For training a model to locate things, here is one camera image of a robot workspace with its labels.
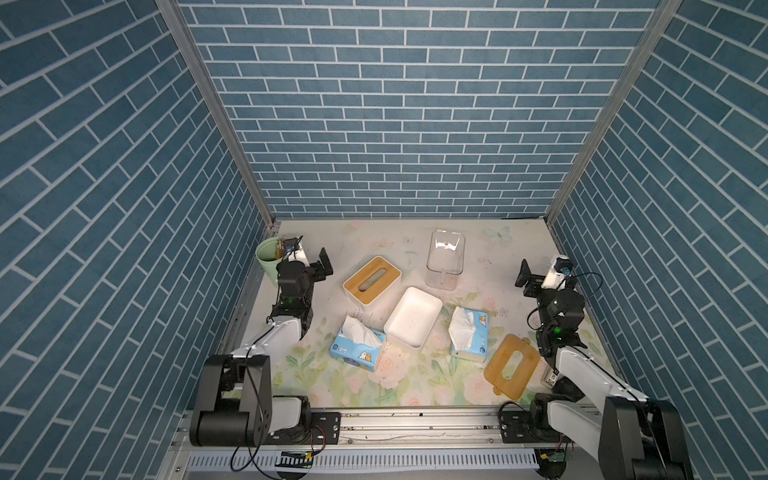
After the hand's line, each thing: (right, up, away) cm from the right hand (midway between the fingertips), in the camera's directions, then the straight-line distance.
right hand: (544, 265), depth 82 cm
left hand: (-64, +4, +4) cm, 65 cm away
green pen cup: (-83, +3, +11) cm, 83 cm away
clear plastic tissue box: (-23, 0, +28) cm, 36 cm away
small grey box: (0, -30, -3) cm, 30 cm away
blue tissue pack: (-52, -22, 0) cm, 56 cm away
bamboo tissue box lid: (-50, -7, +16) cm, 53 cm away
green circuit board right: (-3, -45, -11) cm, 47 cm away
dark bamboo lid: (-8, -33, -1) cm, 34 cm away
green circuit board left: (-66, -47, -10) cm, 81 cm away
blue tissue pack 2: (-21, -20, +1) cm, 29 cm away
